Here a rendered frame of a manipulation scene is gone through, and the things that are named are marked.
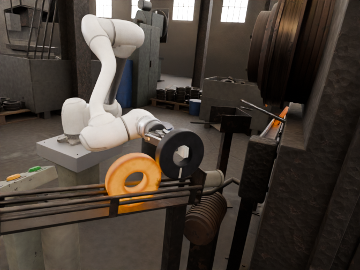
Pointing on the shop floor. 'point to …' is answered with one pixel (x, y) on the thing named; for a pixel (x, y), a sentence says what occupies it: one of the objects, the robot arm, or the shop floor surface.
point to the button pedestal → (24, 246)
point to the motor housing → (204, 230)
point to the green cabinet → (145, 67)
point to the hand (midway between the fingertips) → (180, 148)
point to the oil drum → (126, 86)
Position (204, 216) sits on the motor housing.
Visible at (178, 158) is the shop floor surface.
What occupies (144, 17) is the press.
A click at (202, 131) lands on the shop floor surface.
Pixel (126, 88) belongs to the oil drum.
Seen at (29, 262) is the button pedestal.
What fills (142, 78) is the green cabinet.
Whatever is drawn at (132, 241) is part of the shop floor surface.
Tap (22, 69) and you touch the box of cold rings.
